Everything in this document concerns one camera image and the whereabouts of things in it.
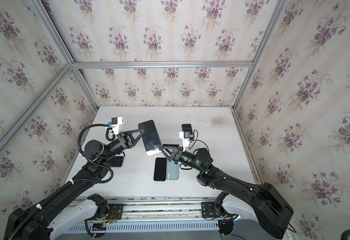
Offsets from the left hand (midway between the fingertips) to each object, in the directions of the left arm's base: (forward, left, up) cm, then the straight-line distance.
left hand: (143, 130), depth 60 cm
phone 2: (-2, -12, -38) cm, 40 cm away
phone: (-2, -3, -3) cm, 5 cm away
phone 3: (+31, -23, -38) cm, 54 cm away
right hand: (-4, -6, -9) cm, 12 cm away
